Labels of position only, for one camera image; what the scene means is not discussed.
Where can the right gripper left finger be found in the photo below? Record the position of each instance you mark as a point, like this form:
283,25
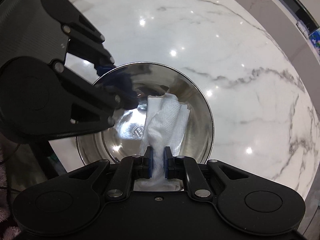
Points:
125,173

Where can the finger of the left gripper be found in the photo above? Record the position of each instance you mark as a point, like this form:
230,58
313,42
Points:
85,40
42,101

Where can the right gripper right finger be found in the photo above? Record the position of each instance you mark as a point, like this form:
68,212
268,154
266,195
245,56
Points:
187,170

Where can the white paper towel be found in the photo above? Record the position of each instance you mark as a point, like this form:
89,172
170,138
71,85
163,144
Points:
163,134

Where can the blue steel bowl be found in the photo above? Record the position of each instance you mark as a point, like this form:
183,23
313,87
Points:
124,138

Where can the lotus pond painting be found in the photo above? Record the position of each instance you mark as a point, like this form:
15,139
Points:
315,40

